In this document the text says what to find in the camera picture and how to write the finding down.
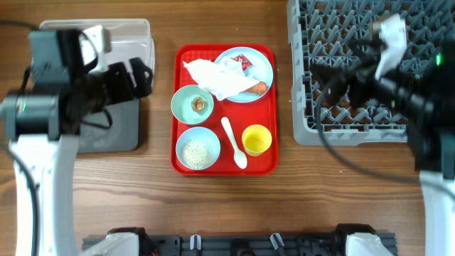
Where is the light blue plate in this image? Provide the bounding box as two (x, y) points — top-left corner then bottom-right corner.
(214, 46), (274, 103)

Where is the white napkin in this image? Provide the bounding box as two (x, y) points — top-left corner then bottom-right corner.
(183, 57), (259, 101)

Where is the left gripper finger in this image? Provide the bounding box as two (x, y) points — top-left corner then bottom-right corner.
(112, 62), (136, 102)
(129, 58), (154, 98)

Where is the blue bowl with rice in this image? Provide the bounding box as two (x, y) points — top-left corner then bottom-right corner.
(175, 127), (221, 171)

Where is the green bowl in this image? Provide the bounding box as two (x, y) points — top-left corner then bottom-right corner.
(171, 85), (214, 125)

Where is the clear plastic bin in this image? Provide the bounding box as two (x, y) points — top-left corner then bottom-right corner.
(40, 18), (155, 73)

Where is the white plastic spoon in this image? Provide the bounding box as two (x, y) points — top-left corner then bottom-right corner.
(220, 117), (247, 169)

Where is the brown food scrap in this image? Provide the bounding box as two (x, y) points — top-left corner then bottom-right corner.
(191, 97), (205, 112)

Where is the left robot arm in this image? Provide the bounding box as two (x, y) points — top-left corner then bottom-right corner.
(1, 29), (153, 255)

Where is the red plastic tray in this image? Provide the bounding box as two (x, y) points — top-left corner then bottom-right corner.
(170, 44), (279, 176)

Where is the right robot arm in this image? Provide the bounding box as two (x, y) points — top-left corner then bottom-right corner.
(310, 39), (454, 255)

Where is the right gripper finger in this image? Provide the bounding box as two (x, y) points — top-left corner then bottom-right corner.
(348, 80), (372, 108)
(310, 64), (349, 106)

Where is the yellow plastic cup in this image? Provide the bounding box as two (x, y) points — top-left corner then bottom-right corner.
(242, 124), (272, 156)

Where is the black square bin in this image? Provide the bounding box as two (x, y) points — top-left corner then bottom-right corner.
(78, 100), (140, 154)

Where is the orange carrot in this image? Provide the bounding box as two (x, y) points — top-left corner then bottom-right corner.
(244, 82), (267, 95)

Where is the grey dishwasher rack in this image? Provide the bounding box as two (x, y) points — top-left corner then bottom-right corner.
(287, 0), (454, 146)

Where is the red snack wrapper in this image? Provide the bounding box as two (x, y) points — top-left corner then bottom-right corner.
(233, 54), (252, 71)

